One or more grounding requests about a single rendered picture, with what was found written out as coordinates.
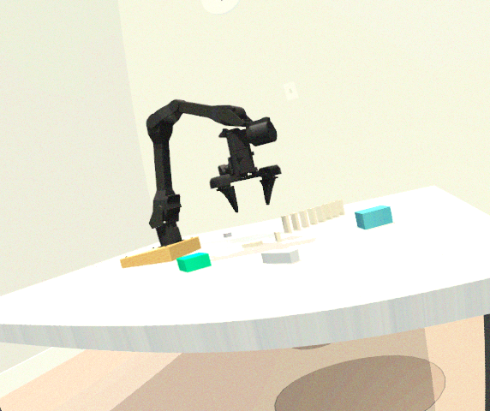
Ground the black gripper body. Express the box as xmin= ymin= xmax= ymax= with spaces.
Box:
xmin=209 ymin=148 xmax=282 ymax=189

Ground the beige domino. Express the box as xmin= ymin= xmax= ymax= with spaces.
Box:
xmin=290 ymin=212 xmax=301 ymax=230
xmin=273 ymin=230 xmax=282 ymax=242
xmin=281 ymin=215 xmax=291 ymax=233
xmin=314 ymin=205 xmax=326 ymax=223
xmin=328 ymin=201 xmax=339 ymax=218
xmin=323 ymin=203 xmax=333 ymax=220
xmin=298 ymin=210 xmax=309 ymax=228
xmin=307 ymin=208 xmax=318 ymax=225
xmin=242 ymin=241 xmax=263 ymax=248
xmin=335 ymin=199 xmax=345 ymax=216

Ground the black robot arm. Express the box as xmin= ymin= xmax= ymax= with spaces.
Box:
xmin=146 ymin=99 xmax=277 ymax=247

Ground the light blue rectangular block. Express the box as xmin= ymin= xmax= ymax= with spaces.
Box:
xmin=355 ymin=205 xmax=393 ymax=229

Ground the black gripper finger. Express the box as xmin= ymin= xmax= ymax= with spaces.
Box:
xmin=260 ymin=176 xmax=278 ymax=206
xmin=216 ymin=186 xmax=238 ymax=213

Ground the green block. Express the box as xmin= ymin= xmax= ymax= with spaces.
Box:
xmin=176 ymin=253 xmax=212 ymax=273

